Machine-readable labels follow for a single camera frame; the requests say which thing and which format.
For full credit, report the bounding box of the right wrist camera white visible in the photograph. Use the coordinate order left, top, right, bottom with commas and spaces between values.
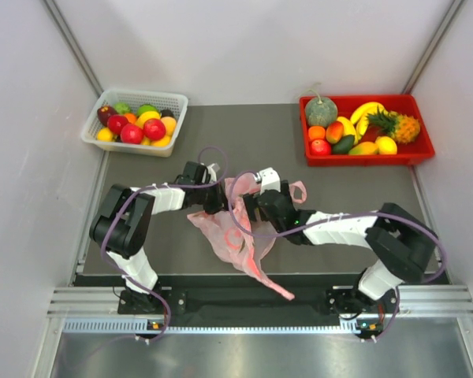
254, 168, 281, 194

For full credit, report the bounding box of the green melon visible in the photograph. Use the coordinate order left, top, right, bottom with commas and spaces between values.
304, 87, 338, 128

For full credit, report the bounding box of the green apple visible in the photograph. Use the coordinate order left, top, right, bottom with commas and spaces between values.
136, 104, 158, 117

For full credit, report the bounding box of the dark red fruit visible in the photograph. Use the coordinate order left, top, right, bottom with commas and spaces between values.
97, 106, 118, 127

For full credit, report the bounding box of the red green yellow mango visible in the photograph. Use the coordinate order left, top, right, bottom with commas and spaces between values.
348, 142, 379, 156

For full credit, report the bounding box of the orange peach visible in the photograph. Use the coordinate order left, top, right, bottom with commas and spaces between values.
161, 117, 177, 136

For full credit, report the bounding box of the orange pineapple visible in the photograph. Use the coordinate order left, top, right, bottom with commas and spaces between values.
367, 110, 421, 144

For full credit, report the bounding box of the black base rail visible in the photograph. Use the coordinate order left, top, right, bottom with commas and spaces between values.
102, 275, 379, 328

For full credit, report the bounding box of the yellow fruit in basket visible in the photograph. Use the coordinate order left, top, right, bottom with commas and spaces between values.
135, 111, 161, 128

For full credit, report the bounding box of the red apple left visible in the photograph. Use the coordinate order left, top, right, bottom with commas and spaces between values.
106, 114, 128, 135

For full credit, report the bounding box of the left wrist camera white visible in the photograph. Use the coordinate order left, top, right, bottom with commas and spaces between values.
207, 163, 220, 183

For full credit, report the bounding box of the yellow lemon in basket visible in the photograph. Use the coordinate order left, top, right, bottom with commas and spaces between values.
96, 128, 115, 143

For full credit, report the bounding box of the grey slotted cable duct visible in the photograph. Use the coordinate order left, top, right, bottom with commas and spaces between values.
62, 318, 382, 335

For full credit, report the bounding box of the dark mangosteen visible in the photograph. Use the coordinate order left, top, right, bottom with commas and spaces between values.
160, 109, 175, 118

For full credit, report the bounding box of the red apple right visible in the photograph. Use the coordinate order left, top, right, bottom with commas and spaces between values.
143, 118, 166, 141

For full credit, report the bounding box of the white perforated plastic basket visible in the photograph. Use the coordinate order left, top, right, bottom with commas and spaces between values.
80, 90, 188, 158

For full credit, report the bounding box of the red apple in tray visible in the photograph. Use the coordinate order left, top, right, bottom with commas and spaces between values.
310, 139, 332, 157

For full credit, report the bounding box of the dark green avocado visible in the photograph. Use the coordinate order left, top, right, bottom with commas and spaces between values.
332, 135, 356, 155

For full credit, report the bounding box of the yellow banana bunch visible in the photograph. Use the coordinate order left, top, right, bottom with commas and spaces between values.
349, 102, 385, 139

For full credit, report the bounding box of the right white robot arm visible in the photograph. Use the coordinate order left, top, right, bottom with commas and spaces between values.
244, 177, 437, 312

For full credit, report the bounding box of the red apple middle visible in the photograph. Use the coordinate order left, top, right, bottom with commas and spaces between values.
120, 123, 143, 144

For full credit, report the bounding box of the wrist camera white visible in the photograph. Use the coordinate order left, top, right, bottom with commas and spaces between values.
254, 168, 281, 194
207, 163, 220, 183

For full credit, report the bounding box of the green lime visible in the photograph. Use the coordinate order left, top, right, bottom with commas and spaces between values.
113, 102, 132, 114

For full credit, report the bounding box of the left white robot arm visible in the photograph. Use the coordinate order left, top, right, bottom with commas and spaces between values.
89, 161, 227, 313

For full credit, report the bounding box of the red plastic tray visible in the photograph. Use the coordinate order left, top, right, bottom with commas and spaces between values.
298, 93, 436, 168

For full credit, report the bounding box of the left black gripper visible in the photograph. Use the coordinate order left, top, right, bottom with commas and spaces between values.
194, 179, 235, 214

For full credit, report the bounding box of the pink printed plastic bag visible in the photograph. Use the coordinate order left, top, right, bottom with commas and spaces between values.
187, 173, 295, 301

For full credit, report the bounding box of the small orange tangerine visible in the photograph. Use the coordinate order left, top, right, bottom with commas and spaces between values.
124, 113, 137, 124

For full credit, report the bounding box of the orange fruit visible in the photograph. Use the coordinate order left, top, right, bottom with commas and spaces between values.
307, 125, 326, 141

